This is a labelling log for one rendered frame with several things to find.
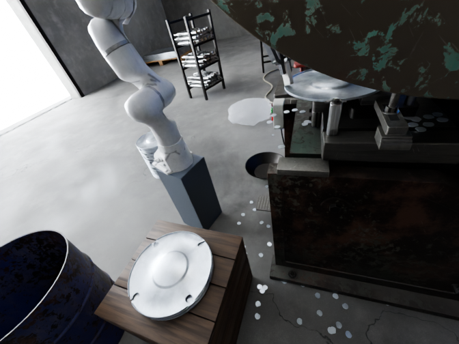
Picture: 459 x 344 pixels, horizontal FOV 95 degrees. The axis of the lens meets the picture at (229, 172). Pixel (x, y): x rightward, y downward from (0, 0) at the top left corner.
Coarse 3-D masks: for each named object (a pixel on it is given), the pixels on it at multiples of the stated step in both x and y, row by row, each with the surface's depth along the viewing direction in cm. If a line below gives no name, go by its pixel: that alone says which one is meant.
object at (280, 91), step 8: (280, 80) 76; (280, 88) 70; (280, 96) 67; (288, 96) 66; (312, 104) 72; (320, 104) 67; (328, 104) 66; (312, 112) 70; (320, 112) 69; (312, 120) 71; (320, 120) 71
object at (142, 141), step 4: (148, 132) 174; (144, 136) 171; (148, 136) 170; (152, 136) 167; (140, 140) 167; (144, 140) 165; (148, 140) 163; (152, 140) 161; (136, 144) 161; (140, 144) 161; (144, 144) 160; (148, 144) 159; (152, 144) 158; (156, 144) 157; (140, 148) 156; (144, 148) 155; (148, 148) 153
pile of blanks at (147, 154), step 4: (152, 148) 154; (156, 148) 154; (140, 152) 161; (144, 152) 157; (148, 152) 156; (152, 152) 155; (144, 156) 161; (148, 156) 161; (152, 156) 159; (148, 160) 162; (152, 160) 161; (148, 164) 167; (152, 164) 164; (152, 168) 168; (156, 168) 166; (152, 172) 172; (156, 172) 169; (156, 176) 173
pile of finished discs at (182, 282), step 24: (168, 240) 81; (192, 240) 79; (144, 264) 75; (168, 264) 73; (192, 264) 72; (144, 288) 69; (168, 288) 67; (192, 288) 66; (144, 312) 63; (168, 312) 62
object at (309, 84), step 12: (300, 72) 76; (312, 72) 75; (300, 84) 69; (312, 84) 66; (324, 84) 64; (336, 84) 63; (348, 84) 61; (300, 96) 61; (312, 96) 61; (324, 96) 59; (336, 96) 58; (348, 96) 57; (360, 96) 55
